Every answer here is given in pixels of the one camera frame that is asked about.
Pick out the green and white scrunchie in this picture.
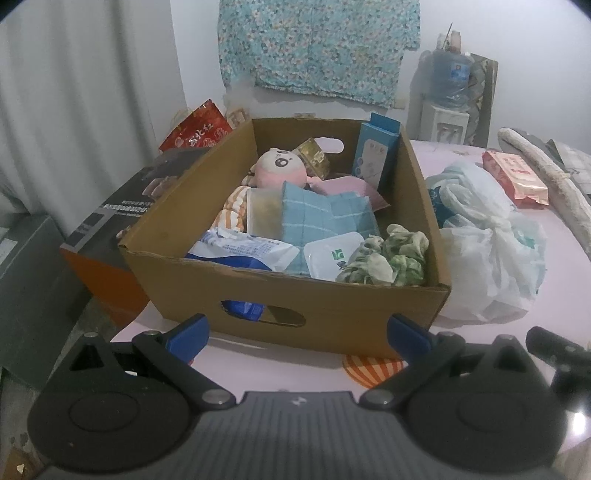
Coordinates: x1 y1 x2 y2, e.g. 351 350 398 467
335 224 430 287

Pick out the grey patterned blanket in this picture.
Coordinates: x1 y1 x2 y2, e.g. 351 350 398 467
547 138 591 195

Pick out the teal floral wall cloth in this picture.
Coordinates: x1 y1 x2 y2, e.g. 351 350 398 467
217 0 422 110

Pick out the small pink pillow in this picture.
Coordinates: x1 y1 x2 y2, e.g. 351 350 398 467
318 174 391 211

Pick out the white curtain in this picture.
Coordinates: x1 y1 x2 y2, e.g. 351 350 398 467
0 18 188 223

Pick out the red snack bag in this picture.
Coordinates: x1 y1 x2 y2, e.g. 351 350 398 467
159 98 234 153

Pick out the blue and white packet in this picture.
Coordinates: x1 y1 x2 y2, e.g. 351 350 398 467
187 228 301 274

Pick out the rolled floral quilt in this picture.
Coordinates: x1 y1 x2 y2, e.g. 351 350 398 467
498 127 591 259

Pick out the cardboard box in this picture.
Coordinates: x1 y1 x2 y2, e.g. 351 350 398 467
117 117 452 361

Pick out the gold packet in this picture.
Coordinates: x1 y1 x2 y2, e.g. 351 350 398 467
292 137 331 179

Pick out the patterned panel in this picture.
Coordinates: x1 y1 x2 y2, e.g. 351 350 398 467
464 53 499 145

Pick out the pink plush toy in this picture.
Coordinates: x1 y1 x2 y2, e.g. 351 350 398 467
245 147 319 190

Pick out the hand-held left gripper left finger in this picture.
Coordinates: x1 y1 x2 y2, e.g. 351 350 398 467
69 314 237 411

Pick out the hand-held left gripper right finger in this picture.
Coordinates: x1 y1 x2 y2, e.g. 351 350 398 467
360 313 530 410

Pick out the white plastic bag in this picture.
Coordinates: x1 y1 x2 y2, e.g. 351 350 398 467
425 161 548 323

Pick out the blue and white carton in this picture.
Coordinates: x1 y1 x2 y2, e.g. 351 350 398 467
353 112 402 193

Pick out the blue water bottle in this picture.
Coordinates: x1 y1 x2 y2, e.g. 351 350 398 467
429 48 474 112

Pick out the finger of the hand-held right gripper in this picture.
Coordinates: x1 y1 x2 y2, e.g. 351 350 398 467
526 325 591 370
551 364 591 413

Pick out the orange striped cloth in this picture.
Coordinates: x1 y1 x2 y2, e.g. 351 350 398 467
210 185 253 234

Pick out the pink tissue pack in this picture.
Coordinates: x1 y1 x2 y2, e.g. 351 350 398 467
482 150 550 209

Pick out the grey storage box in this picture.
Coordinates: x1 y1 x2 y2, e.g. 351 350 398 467
0 212 93 393

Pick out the teal towel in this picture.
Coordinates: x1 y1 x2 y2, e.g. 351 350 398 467
280 181 382 278

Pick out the black and orange carton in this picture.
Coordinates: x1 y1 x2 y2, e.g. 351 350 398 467
60 147 218 329

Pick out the white wipes packet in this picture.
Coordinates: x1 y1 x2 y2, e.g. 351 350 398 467
304 232 365 281

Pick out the clear plastic packet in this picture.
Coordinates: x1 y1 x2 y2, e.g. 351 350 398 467
245 188 284 241

